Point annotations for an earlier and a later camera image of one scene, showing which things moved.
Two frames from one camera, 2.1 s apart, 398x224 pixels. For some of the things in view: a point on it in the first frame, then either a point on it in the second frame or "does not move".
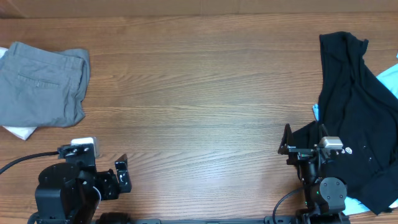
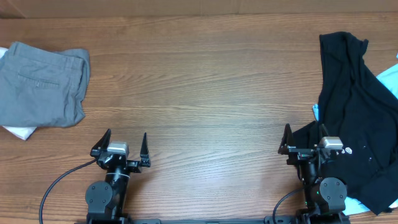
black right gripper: x=299 y=154 does not move
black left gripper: x=112 y=189 to x=135 y=166
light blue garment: x=390 y=79 does not move
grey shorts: x=41 y=88 does not move
